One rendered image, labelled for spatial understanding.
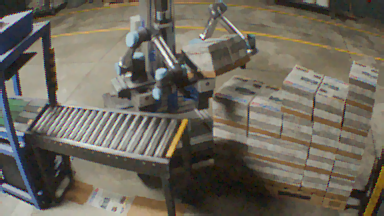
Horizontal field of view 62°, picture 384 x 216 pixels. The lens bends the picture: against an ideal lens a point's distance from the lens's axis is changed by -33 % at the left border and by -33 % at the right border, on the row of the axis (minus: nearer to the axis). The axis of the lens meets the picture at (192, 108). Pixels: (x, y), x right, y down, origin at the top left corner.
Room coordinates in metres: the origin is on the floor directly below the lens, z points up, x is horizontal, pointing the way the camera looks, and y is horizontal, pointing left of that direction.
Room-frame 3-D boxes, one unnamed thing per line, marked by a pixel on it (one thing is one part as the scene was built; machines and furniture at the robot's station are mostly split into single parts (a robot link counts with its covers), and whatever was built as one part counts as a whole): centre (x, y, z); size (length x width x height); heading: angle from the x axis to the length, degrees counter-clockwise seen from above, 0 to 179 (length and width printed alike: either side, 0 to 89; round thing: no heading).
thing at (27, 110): (2.85, 1.72, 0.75); 0.70 x 0.65 x 0.10; 75
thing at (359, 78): (2.37, -1.35, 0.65); 0.39 x 0.30 x 1.29; 148
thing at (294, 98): (2.69, -0.85, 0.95); 0.38 x 0.29 x 0.23; 146
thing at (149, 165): (2.34, 0.80, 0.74); 1.34 x 0.05 x 0.12; 75
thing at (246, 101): (2.76, -0.74, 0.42); 1.17 x 0.39 x 0.83; 58
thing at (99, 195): (2.60, 0.77, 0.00); 0.37 x 0.28 x 0.01; 75
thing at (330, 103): (2.53, -1.10, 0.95); 0.38 x 0.29 x 0.23; 146
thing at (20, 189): (2.85, 1.72, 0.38); 0.94 x 0.69 x 0.63; 165
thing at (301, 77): (2.69, -0.85, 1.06); 0.37 x 0.29 x 0.01; 146
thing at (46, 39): (3.19, 1.32, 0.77); 0.09 x 0.09 x 1.55; 75
